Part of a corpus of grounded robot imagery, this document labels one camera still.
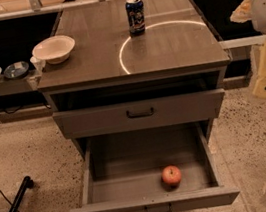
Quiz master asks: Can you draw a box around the red apple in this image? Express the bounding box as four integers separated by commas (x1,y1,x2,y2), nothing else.
161,165,182,187

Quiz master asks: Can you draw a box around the grey drawer cabinet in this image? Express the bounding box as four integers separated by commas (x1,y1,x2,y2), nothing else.
39,0,231,153

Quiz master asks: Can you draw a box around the white bowl on counter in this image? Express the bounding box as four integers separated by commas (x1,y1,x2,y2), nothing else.
32,35,75,65

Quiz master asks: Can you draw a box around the blue soda can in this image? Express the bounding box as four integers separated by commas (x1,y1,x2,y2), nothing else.
125,0,145,35

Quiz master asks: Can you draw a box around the small clear plastic cup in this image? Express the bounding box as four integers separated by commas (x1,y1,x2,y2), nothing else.
30,56,46,74

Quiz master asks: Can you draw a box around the dark blue-grey bowl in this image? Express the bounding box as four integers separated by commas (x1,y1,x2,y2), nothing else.
4,61,29,80

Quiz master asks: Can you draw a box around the grey side shelf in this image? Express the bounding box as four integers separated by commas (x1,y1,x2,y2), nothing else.
0,70,41,96

